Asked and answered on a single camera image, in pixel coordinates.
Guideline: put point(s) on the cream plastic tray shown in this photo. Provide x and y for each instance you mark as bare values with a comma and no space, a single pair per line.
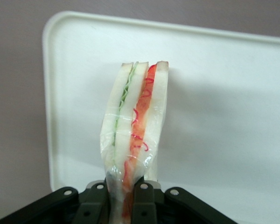
224,93

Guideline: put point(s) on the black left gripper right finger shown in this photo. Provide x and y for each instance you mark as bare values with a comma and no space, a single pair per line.
144,203

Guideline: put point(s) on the triangle sandwich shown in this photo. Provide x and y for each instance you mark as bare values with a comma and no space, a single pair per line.
140,105

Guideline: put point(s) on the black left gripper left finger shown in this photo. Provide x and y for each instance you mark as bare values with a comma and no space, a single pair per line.
60,205

